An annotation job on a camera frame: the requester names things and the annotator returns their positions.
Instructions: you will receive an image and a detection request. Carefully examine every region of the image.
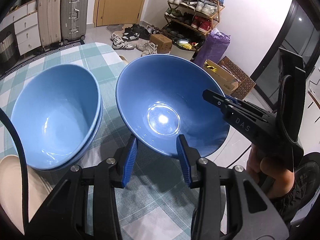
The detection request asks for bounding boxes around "beige suitcase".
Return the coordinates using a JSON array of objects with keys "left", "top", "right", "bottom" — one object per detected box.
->
[{"left": 37, "top": 0, "right": 61, "bottom": 48}]

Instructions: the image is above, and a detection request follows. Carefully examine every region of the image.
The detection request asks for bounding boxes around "right hand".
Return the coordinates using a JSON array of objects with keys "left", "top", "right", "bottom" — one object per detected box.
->
[{"left": 246, "top": 144, "right": 295, "bottom": 199}]

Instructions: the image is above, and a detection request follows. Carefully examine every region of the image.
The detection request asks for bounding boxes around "small brown cardboard box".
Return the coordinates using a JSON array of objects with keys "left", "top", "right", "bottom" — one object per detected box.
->
[{"left": 150, "top": 34, "right": 172, "bottom": 54}]

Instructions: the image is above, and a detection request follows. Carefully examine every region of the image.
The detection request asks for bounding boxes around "beige plate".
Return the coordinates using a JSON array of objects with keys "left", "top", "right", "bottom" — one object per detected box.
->
[{"left": 0, "top": 155, "right": 52, "bottom": 233}]

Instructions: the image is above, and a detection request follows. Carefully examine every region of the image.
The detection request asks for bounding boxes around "dark blue bowl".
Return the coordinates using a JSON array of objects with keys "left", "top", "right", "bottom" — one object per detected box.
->
[{"left": 116, "top": 54, "right": 229, "bottom": 158}]

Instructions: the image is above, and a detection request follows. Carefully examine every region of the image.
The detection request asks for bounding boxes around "wooden door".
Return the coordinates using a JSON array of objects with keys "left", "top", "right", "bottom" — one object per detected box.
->
[{"left": 93, "top": 0, "right": 145, "bottom": 27}]

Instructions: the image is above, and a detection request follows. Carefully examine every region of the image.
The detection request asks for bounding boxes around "light blue bowl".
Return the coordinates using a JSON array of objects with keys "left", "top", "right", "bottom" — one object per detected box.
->
[
  {"left": 11, "top": 64, "right": 102, "bottom": 170},
  {"left": 37, "top": 97, "right": 104, "bottom": 172}
]

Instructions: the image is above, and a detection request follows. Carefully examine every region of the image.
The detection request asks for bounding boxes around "open cardboard box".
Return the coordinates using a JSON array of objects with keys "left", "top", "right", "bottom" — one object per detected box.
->
[{"left": 203, "top": 60, "right": 239, "bottom": 95}]

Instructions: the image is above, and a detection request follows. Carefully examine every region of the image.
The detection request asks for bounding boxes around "teal checked tablecloth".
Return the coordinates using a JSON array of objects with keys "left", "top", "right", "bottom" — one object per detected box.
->
[{"left": 1, "top": 43, "right": 199, "bottom": 239}]

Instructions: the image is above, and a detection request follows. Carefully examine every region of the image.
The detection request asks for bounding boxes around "white trash bin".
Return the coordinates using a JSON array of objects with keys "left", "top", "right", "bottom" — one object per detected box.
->
[{"left": 170, "top": 39, "right": 196, "bottom": 61}]

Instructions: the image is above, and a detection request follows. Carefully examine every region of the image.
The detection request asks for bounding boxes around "purple rolled mat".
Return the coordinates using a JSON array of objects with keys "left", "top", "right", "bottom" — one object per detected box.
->
[{"left": 194, "top": 28, "right": 231, "bottom": 67}]

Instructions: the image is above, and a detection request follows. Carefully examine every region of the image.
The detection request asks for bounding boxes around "black cable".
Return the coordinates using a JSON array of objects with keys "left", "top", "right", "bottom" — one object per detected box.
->
[{"left": 0, "top": 107, "right": 29, "bottom": 235}]

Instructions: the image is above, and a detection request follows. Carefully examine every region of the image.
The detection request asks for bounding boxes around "woven laundry basket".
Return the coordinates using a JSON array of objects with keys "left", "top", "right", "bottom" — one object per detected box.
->
[{"left": 0, "top": 32, "right": 15, "bottom": 63}]

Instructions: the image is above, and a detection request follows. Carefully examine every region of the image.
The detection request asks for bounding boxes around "white drawer desk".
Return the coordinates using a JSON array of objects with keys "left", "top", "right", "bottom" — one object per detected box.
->
[{"left": 1, "top": 0, "right": 41, "bottom": 56}]

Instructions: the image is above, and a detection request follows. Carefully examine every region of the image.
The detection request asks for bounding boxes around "wooden shoe rack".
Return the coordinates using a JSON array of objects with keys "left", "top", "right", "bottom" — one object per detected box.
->
[{"left": 164, "top": 0, "right": 225, "bottom": 36}]

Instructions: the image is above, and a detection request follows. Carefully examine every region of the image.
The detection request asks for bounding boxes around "silver suitcase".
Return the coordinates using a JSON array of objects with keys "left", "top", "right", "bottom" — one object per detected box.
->
[{"left": 60, "top": 0, "right": 88, "bottom": 45}]

